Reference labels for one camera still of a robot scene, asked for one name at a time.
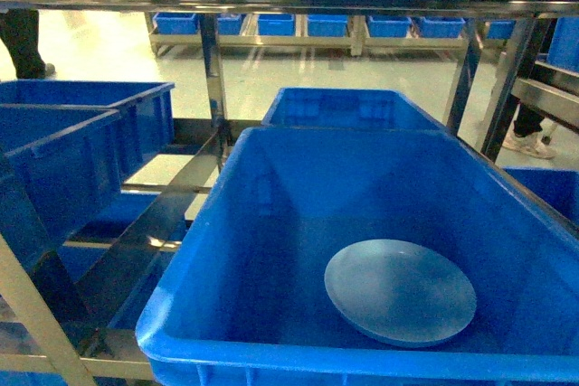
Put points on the light blue round plate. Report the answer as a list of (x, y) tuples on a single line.
[(400, 293)]

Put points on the steel shelf rack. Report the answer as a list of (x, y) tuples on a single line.
[(86, 330)]

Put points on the blue crate behind front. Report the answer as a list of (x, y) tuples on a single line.
[(377, 109)]

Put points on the large blue crate front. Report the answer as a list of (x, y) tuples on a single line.
[(243, 301)]

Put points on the far low rack blue bins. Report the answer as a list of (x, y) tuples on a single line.
[(354, 34)]

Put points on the blue crate left far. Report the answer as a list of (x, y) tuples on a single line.
[(146, 124)]

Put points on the blue crate left near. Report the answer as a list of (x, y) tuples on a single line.
[(59, 169)]

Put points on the person leg white shoe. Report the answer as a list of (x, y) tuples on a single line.
[(524, 137)]

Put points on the blue crate lower right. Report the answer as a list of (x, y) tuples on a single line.
[(557, 187)]

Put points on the person legs dark trousers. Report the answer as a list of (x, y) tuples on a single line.
[(20, 33)]

